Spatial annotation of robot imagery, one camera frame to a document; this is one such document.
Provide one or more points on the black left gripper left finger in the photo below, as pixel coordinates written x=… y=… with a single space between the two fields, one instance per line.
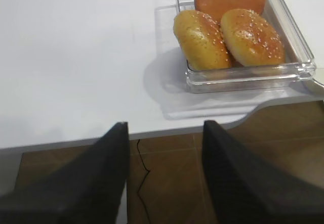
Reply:
x=88 y=189

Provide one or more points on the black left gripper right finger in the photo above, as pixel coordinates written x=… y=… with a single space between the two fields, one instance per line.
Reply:
x=244 y=188

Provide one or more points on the right sesame top bun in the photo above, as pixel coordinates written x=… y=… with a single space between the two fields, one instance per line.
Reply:
x=251 y=39

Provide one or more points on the sesame bun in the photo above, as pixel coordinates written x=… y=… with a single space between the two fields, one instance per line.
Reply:
x=251 y=39
x=201 y=41

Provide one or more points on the clear bun container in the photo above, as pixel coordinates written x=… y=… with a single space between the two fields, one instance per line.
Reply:
x=175 y=73

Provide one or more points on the left sesame top bun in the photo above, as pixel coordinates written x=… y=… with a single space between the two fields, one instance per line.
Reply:
x=201 y=41

